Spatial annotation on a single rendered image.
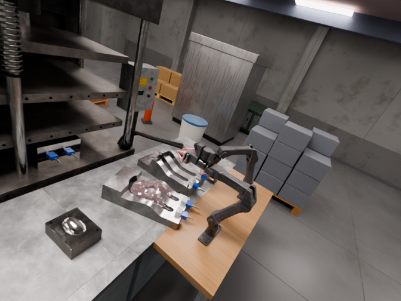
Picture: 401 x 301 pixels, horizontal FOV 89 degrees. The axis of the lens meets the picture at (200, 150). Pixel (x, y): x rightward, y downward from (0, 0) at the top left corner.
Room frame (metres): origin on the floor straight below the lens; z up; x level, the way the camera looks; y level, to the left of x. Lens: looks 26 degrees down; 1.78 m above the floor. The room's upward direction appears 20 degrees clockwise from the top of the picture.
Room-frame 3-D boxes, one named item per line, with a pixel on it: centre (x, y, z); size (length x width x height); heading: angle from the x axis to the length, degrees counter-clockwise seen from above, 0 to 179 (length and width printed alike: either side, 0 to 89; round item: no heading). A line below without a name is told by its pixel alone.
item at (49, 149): (1.18, 1.11, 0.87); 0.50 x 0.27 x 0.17; 68
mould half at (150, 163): (1.39, 0.16, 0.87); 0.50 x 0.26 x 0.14; 68
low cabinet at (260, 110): (6.46, -1.05, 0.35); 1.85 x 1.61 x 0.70; 65
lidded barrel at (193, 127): (3.56, 0.28, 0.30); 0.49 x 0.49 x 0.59
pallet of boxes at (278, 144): (3.19, -1.30, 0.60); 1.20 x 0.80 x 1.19; 69
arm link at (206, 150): (1.02, -0.07, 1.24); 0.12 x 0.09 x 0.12; 65
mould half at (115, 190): (1.03, 0.22, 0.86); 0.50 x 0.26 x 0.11; 86
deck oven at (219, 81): (4.91, 0.06, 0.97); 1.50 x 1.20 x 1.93; 67
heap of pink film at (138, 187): (1.03, 0.21, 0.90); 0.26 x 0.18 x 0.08; 86
